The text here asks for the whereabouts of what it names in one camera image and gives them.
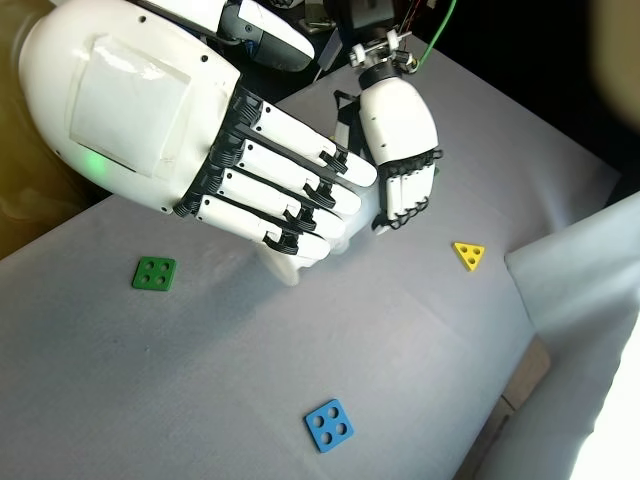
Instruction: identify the blue four-hole square block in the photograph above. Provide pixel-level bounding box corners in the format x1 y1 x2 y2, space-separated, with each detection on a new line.
303 398 357 455

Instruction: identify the large clear plastic syringe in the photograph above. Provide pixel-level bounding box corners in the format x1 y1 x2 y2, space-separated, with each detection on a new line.
257 192 387 289

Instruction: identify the white backdrop sheet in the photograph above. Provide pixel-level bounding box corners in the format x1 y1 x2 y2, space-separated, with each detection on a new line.
452 192 640 480

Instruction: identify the thin green cable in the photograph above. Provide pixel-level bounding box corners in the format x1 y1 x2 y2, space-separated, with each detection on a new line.
413 0 459 70

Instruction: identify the yellow three-hole triangle block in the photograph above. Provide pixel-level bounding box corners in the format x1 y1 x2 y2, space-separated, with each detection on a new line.
452 241 487 274

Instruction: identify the green four-hole square block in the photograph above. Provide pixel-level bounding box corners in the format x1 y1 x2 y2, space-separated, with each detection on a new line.
131 256 178 292

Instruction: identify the grey table cloth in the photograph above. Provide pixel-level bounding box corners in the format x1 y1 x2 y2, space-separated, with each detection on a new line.
0 44 624 480

